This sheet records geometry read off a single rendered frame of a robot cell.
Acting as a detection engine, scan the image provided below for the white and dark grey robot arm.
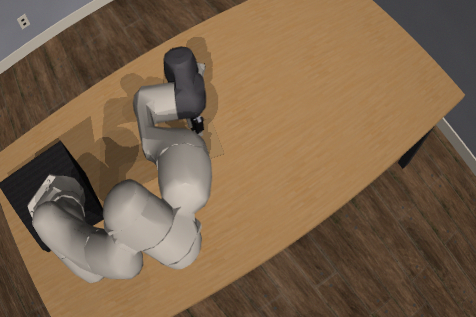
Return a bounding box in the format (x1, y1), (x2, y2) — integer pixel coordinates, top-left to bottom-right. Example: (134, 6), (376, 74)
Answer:
(28, 46), (212, 283)

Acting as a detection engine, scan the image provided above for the tan square mat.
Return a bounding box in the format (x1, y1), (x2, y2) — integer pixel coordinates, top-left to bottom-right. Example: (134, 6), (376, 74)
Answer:
(201, 118), (224, 159)

